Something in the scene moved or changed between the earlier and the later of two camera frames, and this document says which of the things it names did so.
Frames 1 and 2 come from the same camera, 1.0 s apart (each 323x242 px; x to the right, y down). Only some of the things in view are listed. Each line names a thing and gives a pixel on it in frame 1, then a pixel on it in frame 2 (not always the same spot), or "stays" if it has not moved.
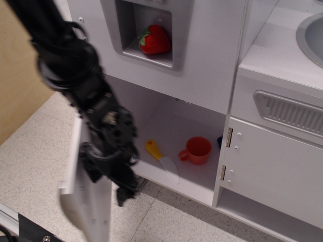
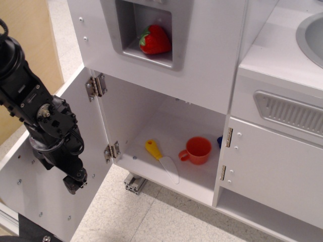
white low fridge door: [86, 203] to [29, 189]
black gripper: [115, 167] to [61, 147]
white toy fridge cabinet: [174, 63] stays
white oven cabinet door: [280, 171] stays
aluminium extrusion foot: [140, 182] stays
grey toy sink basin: [309, 38] stays
